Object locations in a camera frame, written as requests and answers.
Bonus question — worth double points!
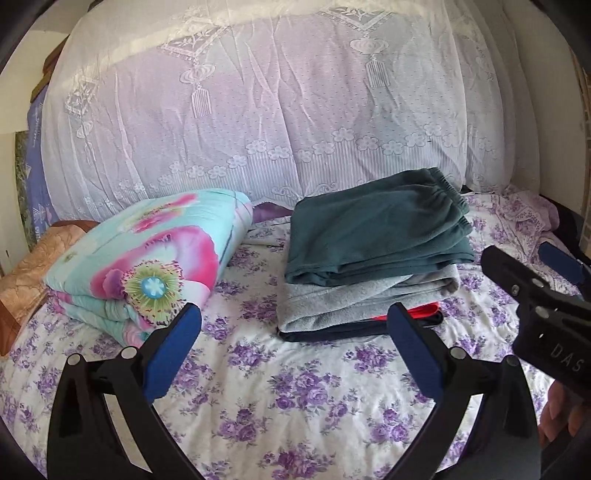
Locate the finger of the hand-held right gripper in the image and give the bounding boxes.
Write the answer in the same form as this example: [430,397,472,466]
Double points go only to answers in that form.
[538,242,591,298]
[480,246,554,306]

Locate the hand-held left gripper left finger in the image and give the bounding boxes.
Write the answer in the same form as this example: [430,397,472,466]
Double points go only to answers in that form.
[46,302,204,480]

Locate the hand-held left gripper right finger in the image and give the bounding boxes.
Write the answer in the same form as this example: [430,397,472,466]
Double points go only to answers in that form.
[387,302,541,480]

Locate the teal fleece pants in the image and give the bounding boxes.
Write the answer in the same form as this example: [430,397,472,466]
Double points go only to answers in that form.
[284,168,476,286]

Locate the person's right hand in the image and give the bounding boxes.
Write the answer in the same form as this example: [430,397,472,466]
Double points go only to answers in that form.
[538,382,583,446]

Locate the folded red garment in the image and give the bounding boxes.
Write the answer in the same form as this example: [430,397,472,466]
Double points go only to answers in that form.
[367,302,441,322]

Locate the purple floral pillow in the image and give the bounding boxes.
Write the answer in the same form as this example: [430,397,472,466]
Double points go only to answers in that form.
[492,185,559,241]

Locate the folded dark red-black garment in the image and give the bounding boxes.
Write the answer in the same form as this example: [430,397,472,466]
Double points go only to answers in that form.
[277,309,446,343]

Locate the folded grey garment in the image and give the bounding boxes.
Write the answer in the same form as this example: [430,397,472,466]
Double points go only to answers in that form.
[277,265,462,335]

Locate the folded pink floral blanket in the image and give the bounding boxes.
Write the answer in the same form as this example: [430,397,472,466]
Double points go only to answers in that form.
[44,189,254,349]

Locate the purple floral bedspread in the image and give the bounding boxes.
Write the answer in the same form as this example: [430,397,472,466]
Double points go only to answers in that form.
[0,189,583,480]

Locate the brown satin pillow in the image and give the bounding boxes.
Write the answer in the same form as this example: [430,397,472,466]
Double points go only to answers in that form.
[0,220,100,356]

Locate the blue printed cloth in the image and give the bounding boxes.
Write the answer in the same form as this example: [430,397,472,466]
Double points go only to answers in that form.
[25,88,61,227]

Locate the marble pattern board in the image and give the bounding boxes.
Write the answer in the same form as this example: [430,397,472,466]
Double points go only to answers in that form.
[14,131,38,252]

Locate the white lace cover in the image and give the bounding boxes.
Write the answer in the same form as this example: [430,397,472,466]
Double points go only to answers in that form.
[41,0,532,227]

